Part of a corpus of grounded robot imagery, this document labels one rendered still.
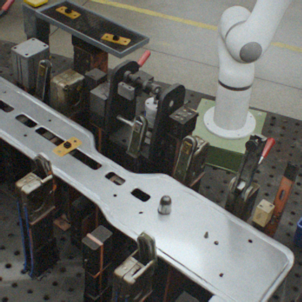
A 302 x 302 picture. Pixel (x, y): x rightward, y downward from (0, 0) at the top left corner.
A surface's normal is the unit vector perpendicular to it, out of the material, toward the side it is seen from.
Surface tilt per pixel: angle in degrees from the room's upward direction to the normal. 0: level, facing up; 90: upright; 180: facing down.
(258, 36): 65
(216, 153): 90
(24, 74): 90
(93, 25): 0
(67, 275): 0
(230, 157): 90
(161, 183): 0
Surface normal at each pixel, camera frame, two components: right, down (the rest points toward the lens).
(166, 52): 0.08, -0.75
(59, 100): -0.62, 0.48
